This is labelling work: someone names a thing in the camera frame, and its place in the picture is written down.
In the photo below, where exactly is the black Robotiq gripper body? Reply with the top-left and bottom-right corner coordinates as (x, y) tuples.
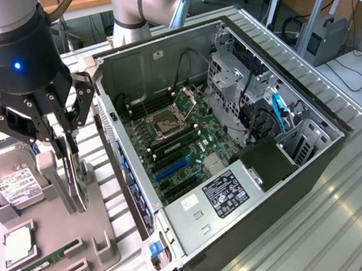
(0, 1), (76, 104)

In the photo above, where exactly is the graphics card with black cooler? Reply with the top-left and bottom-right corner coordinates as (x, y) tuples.
(57, 130), (91, 215)

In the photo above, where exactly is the silver hard disk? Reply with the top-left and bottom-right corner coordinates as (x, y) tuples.
(0, 144), (55, 214)

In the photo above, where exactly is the black RAM slot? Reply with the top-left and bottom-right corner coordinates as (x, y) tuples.
(123, 88), (175, 109)
(126, 95), (177, 117)
(127, 99), (179, 122)
(125, 92), (176, 113)

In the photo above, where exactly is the CPU socket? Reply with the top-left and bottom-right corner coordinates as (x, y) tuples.
(145, 105), (191, 145)

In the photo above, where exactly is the green RAM stick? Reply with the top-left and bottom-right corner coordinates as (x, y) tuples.
(0, 238), (86, 271)
(148, 126), (203, 160)

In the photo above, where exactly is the metal socket cover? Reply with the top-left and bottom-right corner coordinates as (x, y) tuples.
(169, 84), (202, 127)

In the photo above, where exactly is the black expansion slot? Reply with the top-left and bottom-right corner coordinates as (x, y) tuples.
(162, 182), (202, 204)
(158, 173), (199, 194)
(148, 148), (187, 173)

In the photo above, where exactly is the blue expansion slot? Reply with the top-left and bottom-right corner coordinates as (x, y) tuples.
(152, 156), (192, 183)

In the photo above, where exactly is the grey plastic parts rack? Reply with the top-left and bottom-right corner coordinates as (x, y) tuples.
(0, 142), (124, 271)

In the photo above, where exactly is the silver CPU chip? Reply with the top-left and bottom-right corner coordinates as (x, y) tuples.
(1, 229), (36, 263)

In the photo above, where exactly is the green motherboard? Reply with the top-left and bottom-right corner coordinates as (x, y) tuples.
(116, 78), (249, 212)

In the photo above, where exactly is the silver chipset heatsink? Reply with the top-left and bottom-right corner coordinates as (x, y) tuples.
(202, 152), (228, 177)

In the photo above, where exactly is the grey power supply unit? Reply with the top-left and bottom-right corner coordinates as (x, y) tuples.
(156, 156), (274, 261)

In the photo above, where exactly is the blue case latch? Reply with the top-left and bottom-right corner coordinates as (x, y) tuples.
(147, 242), (165, 261)

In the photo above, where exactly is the black plastic shroud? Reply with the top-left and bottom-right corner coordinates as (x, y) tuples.
(225, 131), (305, 199)

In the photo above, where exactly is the open black PC case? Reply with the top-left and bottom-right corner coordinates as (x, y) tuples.
(73, 0), (362, 271)

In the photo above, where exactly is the silver disk bay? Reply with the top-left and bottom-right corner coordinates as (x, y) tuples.
(272, 107), (349, 170)

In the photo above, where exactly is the dangling black cable with plug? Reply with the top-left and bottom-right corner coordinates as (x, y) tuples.
(59, 15), (76, 53)

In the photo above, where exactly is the thin wire locking lever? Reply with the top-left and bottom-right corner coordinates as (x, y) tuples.
(138, 91), (153, 123)

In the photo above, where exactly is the beige arm hose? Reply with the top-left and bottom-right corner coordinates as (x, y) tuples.
(44, 0), (85, 26)

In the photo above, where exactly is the black looping cable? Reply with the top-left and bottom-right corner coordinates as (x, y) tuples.
(168, 45), (212, 88)

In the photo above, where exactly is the black power wire bundle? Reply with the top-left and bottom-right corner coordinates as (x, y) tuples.
(236, 95), (284, 147)

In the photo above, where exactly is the blue data wire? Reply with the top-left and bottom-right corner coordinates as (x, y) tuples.
(270, 90), (293, 136)

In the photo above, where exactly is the black coiled cable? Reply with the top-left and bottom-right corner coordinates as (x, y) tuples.
(278, 14), (306, 44)

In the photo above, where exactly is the grey box with handle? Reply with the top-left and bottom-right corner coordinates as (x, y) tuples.
(299, 13), (357, 69)

